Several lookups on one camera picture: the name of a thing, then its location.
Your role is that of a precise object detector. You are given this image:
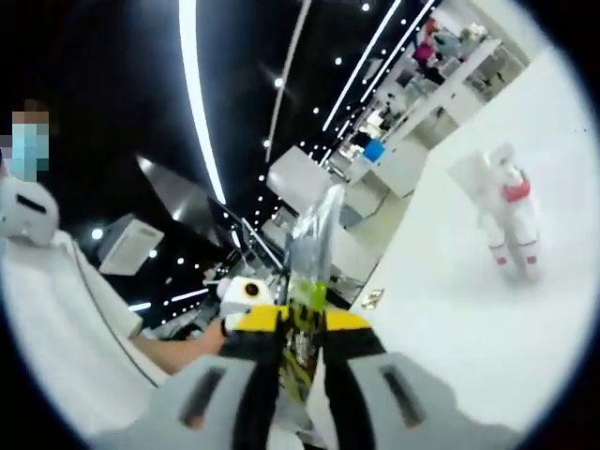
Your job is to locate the white chest device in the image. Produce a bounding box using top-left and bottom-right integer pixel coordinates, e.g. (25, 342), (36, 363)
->
(0, 180), (61, 247)

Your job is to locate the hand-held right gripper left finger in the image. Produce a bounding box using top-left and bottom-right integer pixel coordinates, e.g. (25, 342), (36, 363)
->
(91, 303), (288, 450)

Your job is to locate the long white office desk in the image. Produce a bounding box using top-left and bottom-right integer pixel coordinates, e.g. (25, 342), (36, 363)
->
(349, 35), (533, 203)

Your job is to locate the gold skincare sachet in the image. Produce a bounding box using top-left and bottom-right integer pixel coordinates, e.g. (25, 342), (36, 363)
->
(357, 287), (387, 311)

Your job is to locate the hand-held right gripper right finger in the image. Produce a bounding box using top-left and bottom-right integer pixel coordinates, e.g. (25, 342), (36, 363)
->
(322, 307), (519, 450)

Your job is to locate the ceiling air conditioner panel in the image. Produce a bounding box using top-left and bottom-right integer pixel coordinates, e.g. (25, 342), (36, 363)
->
(99, 213), (164, 277)

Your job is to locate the black chest cable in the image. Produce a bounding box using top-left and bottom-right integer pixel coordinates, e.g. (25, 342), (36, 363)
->
(74, 243), (160, 390)

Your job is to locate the long ceiling light strip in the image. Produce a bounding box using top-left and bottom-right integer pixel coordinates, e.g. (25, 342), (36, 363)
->
(177, 0), (227, 203)

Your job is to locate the green black skincare sachet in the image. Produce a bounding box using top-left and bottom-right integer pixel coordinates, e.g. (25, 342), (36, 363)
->
(276, 181), (349, 426)

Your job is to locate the blue storage box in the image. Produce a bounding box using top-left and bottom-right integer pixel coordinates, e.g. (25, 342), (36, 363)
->
(364, 139), (389, 165)

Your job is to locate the person in white shirt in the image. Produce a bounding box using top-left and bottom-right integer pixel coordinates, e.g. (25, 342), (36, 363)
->
(0, 229), (168, 432)

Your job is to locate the white skincare tube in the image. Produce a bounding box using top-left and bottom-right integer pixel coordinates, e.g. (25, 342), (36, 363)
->
(448, 148), (512, 268)

